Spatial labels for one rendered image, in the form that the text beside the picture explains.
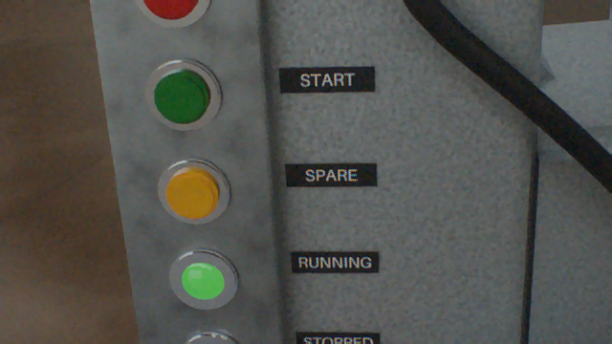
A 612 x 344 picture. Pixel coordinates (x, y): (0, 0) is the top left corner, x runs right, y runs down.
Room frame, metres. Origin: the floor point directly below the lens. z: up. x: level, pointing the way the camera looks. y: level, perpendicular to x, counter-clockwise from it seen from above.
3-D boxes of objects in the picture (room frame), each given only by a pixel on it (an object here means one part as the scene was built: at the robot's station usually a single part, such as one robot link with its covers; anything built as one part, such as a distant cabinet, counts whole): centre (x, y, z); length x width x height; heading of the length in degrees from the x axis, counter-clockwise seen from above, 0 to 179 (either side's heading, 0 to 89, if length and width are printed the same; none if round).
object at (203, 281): (0.43, 0.06, 1.34); 0.02 x 0.01 x 0.02; 84
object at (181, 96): (0.43, 0.06, 1.44); 0.03 x 0.01 x 0.03; 84
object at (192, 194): (0.43, 0.06, 1.39); 0.03 x 0.01 x 0.03; 84
